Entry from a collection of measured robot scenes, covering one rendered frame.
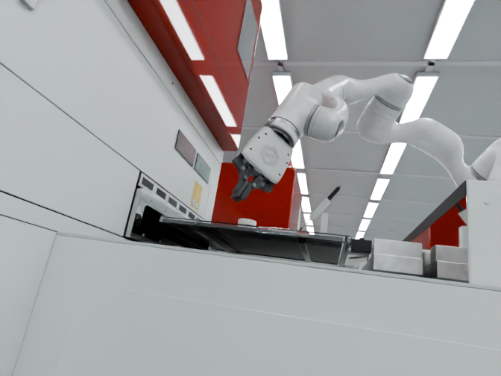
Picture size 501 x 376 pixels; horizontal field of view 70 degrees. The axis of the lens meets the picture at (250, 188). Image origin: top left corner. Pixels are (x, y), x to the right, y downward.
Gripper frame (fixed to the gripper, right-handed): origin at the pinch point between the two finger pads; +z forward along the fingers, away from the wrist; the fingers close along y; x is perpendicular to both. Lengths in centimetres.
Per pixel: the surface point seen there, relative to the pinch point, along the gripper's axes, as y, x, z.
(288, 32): -8, 136, -192
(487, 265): 20.7, -39.0, 4.7
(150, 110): -24.1, 1.7, -1.4
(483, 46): 102, 64, -243
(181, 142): -15.5, 13.7, -6.2
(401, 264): 25.2, -21.2, 0.9
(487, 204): 17.6, -39.2, -2.3
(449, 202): 18.9, -32.3, -5.3
